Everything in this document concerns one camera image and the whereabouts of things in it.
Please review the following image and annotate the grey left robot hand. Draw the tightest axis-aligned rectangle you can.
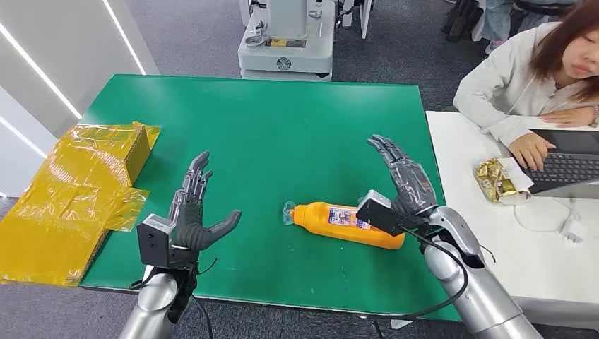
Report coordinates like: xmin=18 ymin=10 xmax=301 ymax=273
xmin=168 ymin=150 xmax=243 ymax=252

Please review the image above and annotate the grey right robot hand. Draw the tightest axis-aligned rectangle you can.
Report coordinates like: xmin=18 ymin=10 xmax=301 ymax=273
xmin=367 ymin=134 xmax=439 ymax=217

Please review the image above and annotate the person's left hand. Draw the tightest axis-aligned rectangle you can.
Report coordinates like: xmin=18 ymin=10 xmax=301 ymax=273
xmin=540 ymin=105 xmax=598 ymax=128

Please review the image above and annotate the person's right hand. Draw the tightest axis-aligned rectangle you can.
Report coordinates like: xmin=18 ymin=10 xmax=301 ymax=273
xmin=509 ymin=132 xmax=557 ymax=172

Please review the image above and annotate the orange plastic bottle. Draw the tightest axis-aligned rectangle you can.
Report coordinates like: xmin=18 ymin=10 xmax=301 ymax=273
xmin=282 ymin=201 xmax=406 ymax=250

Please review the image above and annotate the dark laptop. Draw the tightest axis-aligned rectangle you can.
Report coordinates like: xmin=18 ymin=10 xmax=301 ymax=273
xmin=519 ymin=129 xmax=599 ymax=200

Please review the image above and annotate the golden foil snack pack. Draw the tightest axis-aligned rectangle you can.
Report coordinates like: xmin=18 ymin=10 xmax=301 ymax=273
xmin=473 ymin=156 xmax=535 ymax=206

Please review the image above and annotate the person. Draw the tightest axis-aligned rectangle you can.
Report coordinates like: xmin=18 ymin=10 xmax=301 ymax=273
xmin=473 ymin=0 xmax=581 ymax=54
xmin=453 ymin=0 xmax=599 ymax=172

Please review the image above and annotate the yellow film wrapped cardboard box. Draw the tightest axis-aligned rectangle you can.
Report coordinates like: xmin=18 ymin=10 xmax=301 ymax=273
xmin=0 ymin=121 xmax=162 ymax=287

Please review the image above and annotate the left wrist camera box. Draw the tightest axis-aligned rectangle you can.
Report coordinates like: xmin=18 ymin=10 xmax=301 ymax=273
xmin=136 ymin=213 xmax=177 ymax=269

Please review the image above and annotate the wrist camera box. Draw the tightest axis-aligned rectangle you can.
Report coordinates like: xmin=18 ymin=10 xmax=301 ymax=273
xmin=355 ymin=189 xmax=425 ymax=237
xmin=136 ymin=213 xmax=177 ymax=269

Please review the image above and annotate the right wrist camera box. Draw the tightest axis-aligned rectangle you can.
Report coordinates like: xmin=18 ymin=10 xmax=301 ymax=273
xmin=355 ymin=189 xmax=425 ymax=237

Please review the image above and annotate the white charger cable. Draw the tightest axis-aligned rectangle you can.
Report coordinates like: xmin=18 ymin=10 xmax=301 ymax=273
xmin=513 ymin=198 xmax=587 ymax=244

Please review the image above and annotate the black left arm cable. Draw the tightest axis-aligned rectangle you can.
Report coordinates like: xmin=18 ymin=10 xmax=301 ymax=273
xmin=191 ymin=295 xmax=215 ymax=339

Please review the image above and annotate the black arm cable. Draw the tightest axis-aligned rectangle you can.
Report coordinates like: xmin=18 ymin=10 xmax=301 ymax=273
xmin=372 ymin=227 xmax=470 ymax=339
xmin=191 ymin=295 xmax=215 ymax=339

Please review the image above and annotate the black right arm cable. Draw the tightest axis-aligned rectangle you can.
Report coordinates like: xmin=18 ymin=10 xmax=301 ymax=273
xmin=372 ymin=227 xmax=470 ymax=339

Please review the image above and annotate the white furniture frame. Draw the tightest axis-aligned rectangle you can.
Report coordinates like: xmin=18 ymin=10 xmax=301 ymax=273
xmin=341 ymin=0 xmax=375 ymax=40

